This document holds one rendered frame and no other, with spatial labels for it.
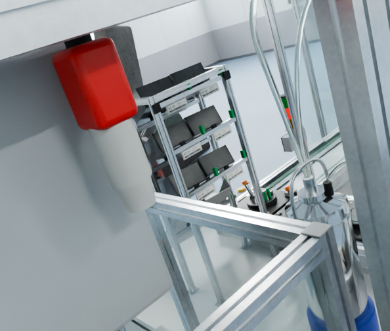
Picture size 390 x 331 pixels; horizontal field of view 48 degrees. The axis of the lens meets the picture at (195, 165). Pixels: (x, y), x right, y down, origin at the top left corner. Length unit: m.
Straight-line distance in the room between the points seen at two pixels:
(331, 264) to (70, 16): 0.45
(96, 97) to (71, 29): 0.08
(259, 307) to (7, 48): 0.38
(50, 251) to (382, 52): 0.41
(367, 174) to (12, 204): 0.39
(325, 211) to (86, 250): 0.57
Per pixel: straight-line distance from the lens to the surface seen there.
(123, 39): 6.56
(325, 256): 0.60
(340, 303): 0.66
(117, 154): 0.40
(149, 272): 0.53
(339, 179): 2.24
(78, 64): 0.38
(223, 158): 1.64
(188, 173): 1.55
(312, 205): 0.94
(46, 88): 0.45
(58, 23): 0.32
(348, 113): 0.52
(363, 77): 0.50
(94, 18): 0.33
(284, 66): 1.90
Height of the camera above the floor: 1.86
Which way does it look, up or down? 18 degrees down
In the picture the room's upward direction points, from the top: 18 degrees counter-clockwise
